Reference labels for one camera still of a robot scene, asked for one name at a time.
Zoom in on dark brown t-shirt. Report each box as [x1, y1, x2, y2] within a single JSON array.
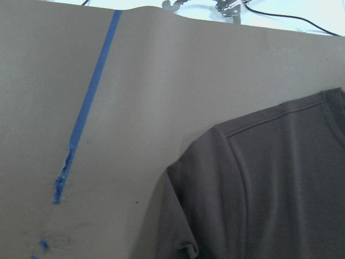
[[155, 88, 344, 258]]

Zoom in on brown paper table cover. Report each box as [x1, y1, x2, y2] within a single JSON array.
[[1, 1, 344, 258]]

